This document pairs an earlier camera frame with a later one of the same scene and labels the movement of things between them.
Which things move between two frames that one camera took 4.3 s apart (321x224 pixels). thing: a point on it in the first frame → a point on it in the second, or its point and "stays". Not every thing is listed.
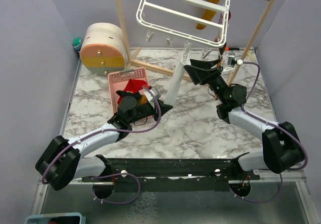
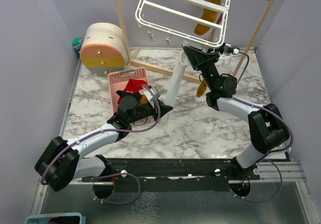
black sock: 123,93 stays
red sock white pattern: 133,86 stays
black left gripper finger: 164,108 stays
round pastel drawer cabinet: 103,50 stays
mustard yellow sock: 143,99 → 202,89
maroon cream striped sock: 222,49 → 212,35
